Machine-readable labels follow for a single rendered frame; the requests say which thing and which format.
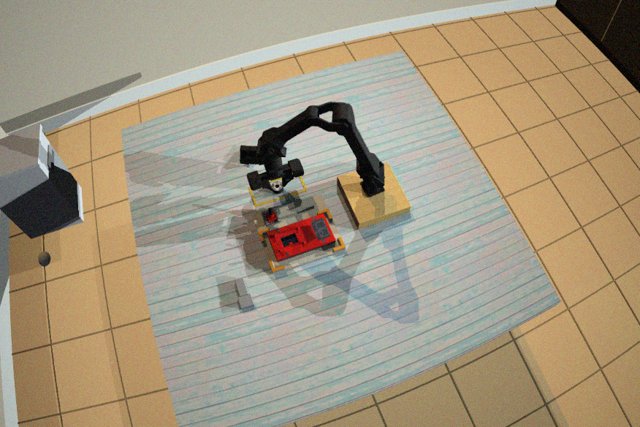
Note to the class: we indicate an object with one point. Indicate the black wheel with grey hub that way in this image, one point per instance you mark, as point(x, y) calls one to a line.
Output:
point(277, 187)

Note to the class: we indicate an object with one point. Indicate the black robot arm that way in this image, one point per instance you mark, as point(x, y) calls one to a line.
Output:
point(270, 147)

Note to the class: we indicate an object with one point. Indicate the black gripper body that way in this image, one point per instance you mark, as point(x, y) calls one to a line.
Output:
point(257, 181)

